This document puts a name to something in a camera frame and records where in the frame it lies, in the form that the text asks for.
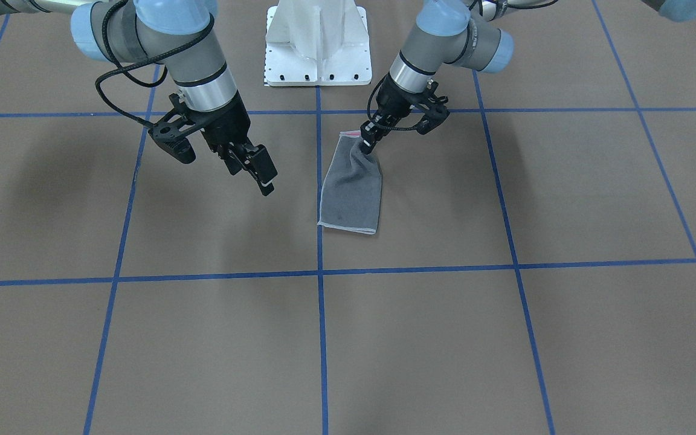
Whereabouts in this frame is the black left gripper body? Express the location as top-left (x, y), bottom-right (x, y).
top-left (375, 72), bottom-right (430, 131)

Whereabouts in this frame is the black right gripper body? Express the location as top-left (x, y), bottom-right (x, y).
top-left (194, 97), bottom-right (250, 159)

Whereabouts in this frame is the pink and grey towel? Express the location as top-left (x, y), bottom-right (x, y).
top-left (317, 131), bottom-right (383, 235)

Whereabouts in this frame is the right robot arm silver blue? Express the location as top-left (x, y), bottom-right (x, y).
top-left (0, 1), bottom-right (278, 196)

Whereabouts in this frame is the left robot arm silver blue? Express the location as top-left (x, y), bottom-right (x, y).
top-left (359, 1), bottom-right (553, 155)

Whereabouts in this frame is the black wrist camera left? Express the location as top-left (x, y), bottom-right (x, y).
top-left (412, 80), bottom-right (450, 135)

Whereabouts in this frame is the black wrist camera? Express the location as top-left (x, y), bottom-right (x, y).
top-left (147, 93), bottom-right (196, 164)
top-left (412, 80), bottom-right (450, 135)

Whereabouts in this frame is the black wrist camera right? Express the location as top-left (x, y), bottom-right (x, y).
top-left (147, 93), bottom-right (196, 164)

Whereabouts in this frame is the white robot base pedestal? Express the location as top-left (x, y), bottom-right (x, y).
top-left (263, 1), bottom-right (373, 86)

